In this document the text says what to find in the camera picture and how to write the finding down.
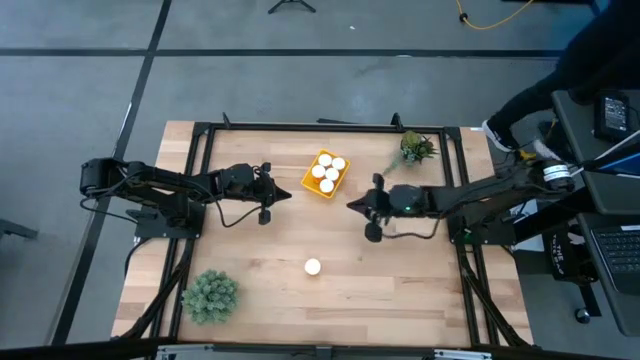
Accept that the yellow floor cable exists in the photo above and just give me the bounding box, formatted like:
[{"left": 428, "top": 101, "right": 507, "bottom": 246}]
[{"left": 454, "top": 0, "right": 535, "bottom": 31}]

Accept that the silver bracket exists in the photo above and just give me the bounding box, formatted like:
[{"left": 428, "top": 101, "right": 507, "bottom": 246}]
[
  {"left": 154, "top": 343, "right": 214, "bottom": 360},
  {"left": 433, "top": 348, "right": 494, "bottom": 360}
]

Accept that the dark grey chair leg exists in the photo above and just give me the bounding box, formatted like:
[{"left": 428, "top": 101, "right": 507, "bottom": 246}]
[{"left": 0, "top": 218, "right": 40, "bottom": 241}]

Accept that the black power adapter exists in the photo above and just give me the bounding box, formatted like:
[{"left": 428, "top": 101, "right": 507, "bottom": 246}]
[{"left": 593, "top": 89, "right": 632, "bottom": 144}]

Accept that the bushy green potted plant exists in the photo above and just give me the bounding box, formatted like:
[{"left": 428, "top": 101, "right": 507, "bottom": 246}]
[{"left": 180, "top": 269, "right": 241, "bottom": 325}]

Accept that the black crossbeam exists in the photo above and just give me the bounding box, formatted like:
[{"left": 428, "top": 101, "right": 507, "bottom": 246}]
[{"left": 0, "top": 337, "right": 640, "bottom": 360}]

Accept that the black tripod foot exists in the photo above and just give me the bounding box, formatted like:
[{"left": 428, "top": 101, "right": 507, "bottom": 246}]
[{"left": 267, "top": 0, "right": 317, "bottom": 15}]

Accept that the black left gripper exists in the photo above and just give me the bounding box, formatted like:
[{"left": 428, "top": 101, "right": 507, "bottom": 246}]
[{"left": 219, "top": 162, "right": 293, "bottom": 226}]

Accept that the yellow plastic basket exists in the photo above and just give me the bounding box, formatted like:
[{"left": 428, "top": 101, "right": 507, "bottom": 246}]
[{"left": 300, "top": 148, "right": 352, "bottom": 200}]

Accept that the black laptop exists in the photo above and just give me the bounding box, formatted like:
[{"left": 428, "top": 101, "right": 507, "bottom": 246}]
[{"left": 592, "top": 224, "right": 640, "bottom": 296}]

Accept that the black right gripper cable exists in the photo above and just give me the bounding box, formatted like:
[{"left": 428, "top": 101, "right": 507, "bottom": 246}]
[{"left": 379, "top": 214, "right": 444, "bottom": 240}]

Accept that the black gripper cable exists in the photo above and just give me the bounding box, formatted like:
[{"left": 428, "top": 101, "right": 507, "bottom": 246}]
[
  {"left": 214, "top": 192, "right": 264, "bottom": 229},
  {"left": 379, "top": 214, "right": 444, "bottom": 240}
]

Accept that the person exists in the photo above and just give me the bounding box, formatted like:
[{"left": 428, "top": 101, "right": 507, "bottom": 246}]
[{"left": 481, "top": 0, "right": 640, "bottom": 154}]

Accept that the black metal table frame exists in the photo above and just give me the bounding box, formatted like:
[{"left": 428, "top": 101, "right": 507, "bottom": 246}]
[{"left": 112, "top": 112, "right": 534, "bottom": 351}]

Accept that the white cable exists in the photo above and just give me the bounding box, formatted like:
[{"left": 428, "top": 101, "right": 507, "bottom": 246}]
[{"left": 592, "top": 129, "right": 640, "bottom": 161}]

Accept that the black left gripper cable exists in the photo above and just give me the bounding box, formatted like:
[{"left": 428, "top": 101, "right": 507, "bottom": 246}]
[{"left": 214, "top": 192, "right": 264, "bottom": 229}]

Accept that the black stool with white lettering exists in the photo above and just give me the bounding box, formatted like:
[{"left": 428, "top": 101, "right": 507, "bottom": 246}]
[{"left": 542, "top": 219, "right": 604, "bottom": 321}]

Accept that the succulent plant with trailing strands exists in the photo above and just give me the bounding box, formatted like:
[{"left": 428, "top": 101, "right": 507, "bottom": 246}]
[{"left": 381, "top": 129, "right": 440, "bottom": 179}]

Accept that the black side desk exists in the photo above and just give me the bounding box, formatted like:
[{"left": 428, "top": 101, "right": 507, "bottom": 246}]
[{"left": 551, "top": 87, "right": 640, "bottom": 336}]

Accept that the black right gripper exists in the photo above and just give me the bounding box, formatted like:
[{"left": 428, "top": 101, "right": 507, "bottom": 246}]
[{"left": 346, "top": 173, "right": 431, "bottom": 244}]

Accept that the blue panel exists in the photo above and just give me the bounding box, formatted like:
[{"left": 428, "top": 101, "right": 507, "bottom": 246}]
[{"left": 584, "top": 149, "right": 640, "bottom": 179}]

